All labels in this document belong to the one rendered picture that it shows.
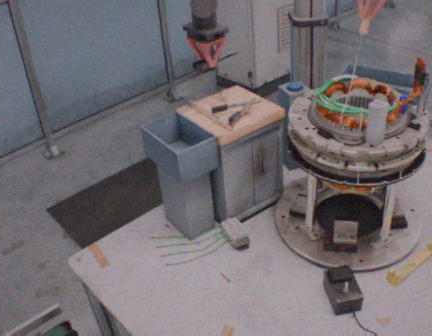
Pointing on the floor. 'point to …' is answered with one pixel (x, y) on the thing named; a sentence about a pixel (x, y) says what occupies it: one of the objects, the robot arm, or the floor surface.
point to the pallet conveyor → (43, 323)
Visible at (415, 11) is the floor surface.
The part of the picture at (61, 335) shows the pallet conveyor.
